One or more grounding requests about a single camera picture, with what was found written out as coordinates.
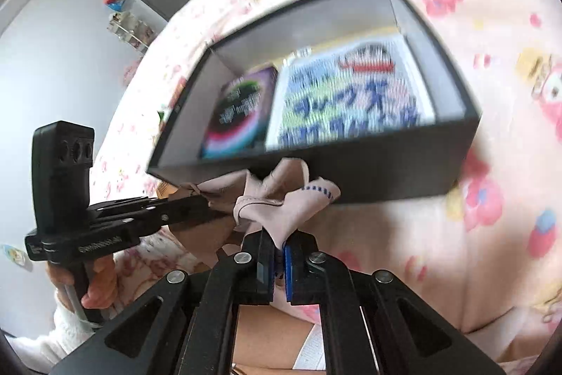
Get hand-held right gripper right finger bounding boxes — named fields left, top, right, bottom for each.
left=283, top=230, right=508, bottom=375

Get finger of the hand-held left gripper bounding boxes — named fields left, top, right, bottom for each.
left=90, top=193, right=233, bottom=237

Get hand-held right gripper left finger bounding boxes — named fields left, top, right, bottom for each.
left=50, top=228, right=277, bottom=375

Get wooden comb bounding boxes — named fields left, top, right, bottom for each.
left=155, top=181, right=181, bottom=200

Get beige printed cloth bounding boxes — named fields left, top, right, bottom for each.
left=169, top=157, right=341, bottom=253

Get purple box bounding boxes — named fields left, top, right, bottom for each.
left=200, top=66, right=279, bottom=160

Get black cardboard box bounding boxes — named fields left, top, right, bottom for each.
left=147, top=0, right=481, bottom=206

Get cartoon bead art packet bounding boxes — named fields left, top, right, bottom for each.
left=264, top=33, right=436, bottom=151

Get person's left forearm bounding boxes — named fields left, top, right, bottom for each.
left=0, top=287, right=106, bottom=375

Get person's left hand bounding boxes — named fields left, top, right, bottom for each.
left=48, top=256, right=117, bottom=311

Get pink printed pyjama pants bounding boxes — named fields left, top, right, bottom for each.
left=110, top=226, right=220, bottom=314

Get clear shelf rack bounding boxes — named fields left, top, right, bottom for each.
left=107, top=10, right=154, bottom=51

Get pink printed blanket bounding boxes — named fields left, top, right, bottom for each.
left=90, top=0, right=562, bottom=375

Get small wall sticker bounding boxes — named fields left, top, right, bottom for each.
left=2, top=244, right=33, bottom=270

